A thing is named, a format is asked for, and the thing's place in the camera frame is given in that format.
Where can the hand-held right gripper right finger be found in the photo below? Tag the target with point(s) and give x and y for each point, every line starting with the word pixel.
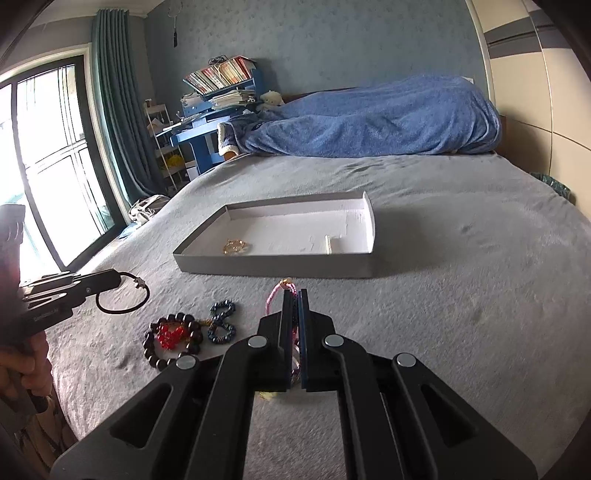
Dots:
pixel 304 323

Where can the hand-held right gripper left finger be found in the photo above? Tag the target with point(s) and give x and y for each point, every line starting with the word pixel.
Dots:
pixel 281 332

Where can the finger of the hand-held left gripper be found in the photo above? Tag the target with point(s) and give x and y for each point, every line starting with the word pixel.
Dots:
pixel 87 278
pixel 69 299

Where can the grey cardboard tray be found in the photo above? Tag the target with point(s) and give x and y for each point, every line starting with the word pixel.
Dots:
pixel 277 266

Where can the red bead ornament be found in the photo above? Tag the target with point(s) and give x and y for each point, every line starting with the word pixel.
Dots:
pixel 171 336

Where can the person's left hand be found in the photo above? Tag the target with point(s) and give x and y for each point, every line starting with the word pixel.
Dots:
pixel 27 369

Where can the glass balcony door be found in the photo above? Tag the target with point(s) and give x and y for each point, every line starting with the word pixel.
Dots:
pixel 55 152

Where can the yellow item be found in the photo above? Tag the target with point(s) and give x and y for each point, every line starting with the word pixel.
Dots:
pixel 175 161

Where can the grey bed sheet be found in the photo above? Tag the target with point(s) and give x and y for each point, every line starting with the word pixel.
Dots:
pixel 438 258

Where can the white shelf cart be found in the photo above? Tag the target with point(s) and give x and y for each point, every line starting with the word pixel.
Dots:
pixel 159 138

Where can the teal curtain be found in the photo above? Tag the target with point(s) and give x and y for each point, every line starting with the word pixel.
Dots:
pixel 120 101

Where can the blue desk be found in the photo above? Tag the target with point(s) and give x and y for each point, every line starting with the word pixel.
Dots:
pixel 203 138

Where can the blue blanket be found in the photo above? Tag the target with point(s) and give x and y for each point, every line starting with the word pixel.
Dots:
pixel 369 120

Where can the white plush toy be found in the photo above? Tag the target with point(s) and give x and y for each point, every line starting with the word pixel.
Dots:
pixel 272 99

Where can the stack of papers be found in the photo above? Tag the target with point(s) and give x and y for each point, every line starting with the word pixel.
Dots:
pixel 233 98

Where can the row of books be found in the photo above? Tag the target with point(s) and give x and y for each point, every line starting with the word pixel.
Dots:
pixel 221 74

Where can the dark hanging ornament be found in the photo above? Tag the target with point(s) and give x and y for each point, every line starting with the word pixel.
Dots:
pixel 175 37

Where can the green patterned basket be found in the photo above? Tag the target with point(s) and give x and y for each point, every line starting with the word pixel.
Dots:
pixel 556 184

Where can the cream wardrobe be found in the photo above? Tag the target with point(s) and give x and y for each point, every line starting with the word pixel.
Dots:
pixel 545 83

